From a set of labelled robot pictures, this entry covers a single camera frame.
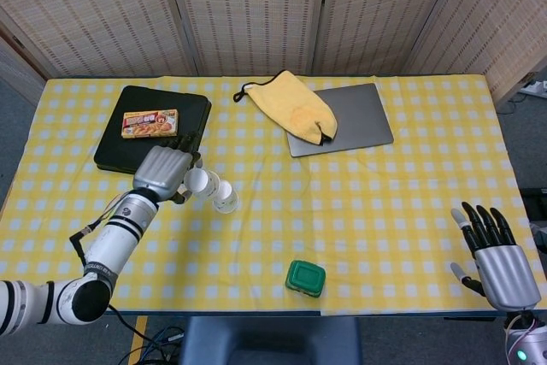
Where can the woven folding screen panel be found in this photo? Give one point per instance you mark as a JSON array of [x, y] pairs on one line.
[[504, 27], [376, 10], [98, 14], [17, 70], [248, 10]]

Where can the yellow floor tape strip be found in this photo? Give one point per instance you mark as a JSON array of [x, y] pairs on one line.
[[137, 339]]

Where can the green lidded container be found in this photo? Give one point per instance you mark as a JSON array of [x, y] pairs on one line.
[[305, 278]]

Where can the orange curry roux box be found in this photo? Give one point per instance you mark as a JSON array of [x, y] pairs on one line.
[[150, 124]]

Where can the black square tray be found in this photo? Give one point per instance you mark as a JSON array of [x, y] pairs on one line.
[[141, 95]]

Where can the yellow cloth pouch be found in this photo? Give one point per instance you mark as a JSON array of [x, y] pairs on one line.
[[295, 104]]

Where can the white power strip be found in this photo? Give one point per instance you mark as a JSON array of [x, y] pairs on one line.
[[536, 89]]

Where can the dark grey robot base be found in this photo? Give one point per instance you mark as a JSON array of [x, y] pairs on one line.
[[269, 341]]

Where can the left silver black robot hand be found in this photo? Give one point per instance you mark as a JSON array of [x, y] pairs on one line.
[[164, 170]]

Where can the white paper cup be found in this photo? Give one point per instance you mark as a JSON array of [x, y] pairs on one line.
[[229, 201], [197, 180]]

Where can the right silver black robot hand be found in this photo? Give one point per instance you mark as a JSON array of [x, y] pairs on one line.
[[506, 277]]

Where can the yellow white checked tablecloth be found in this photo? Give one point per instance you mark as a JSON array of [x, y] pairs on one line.
[[342, 211]]

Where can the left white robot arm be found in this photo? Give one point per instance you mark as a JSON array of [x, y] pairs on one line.
[[113, 245]]

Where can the grey closed laptop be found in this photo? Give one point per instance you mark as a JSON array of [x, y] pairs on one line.
[[363, 117]]

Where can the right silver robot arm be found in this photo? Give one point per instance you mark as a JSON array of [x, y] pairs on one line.
[[527, 343]]

